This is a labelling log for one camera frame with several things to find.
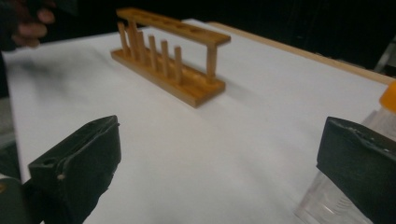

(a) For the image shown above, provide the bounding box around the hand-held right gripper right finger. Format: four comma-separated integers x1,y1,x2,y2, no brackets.
316,116,396,224

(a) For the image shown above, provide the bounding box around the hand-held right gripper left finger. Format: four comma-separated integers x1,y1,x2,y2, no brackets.
27,115,122,224

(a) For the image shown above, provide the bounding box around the orange cap test tube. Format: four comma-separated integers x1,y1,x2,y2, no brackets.
361,79,396,141

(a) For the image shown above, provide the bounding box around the wooden test tube rack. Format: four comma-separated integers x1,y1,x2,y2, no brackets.
110,7,232,109

